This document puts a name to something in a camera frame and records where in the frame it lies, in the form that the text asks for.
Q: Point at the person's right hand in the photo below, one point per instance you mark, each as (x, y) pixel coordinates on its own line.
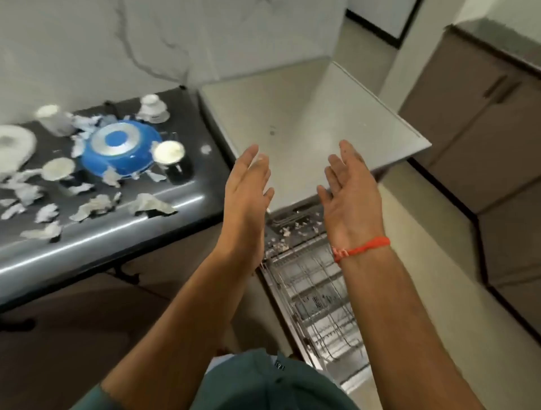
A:
(355, 202)

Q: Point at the person's left hand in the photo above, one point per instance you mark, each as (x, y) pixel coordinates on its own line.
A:
(245, 202)

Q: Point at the large black steel cup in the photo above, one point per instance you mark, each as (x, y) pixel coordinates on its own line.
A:
(177, 169)

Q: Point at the silver dishwasher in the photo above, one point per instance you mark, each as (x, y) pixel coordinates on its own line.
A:
(304, 126)

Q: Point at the blue frying pan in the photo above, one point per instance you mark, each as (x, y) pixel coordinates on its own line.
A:
(135, 156)

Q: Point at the white patterned ceramic jar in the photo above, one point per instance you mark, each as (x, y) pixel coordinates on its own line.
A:
(152, 110)

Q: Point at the small black steel cup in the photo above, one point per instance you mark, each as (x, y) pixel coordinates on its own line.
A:
(59, 169)

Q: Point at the white ceramic mug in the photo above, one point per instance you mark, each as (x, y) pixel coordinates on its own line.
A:
(53, 120)

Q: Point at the white plate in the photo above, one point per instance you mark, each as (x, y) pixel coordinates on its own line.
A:
(17, 148)

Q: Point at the person's left forearm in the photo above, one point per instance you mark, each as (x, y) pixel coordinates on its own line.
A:
(190, 317)

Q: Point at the person's right forearm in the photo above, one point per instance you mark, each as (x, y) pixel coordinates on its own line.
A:
(393, 329)

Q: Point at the orange thread wristband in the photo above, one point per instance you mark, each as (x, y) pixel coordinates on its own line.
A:
(367, 245)

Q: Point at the green shirt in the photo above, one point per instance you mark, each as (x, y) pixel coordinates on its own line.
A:
(262, 388)

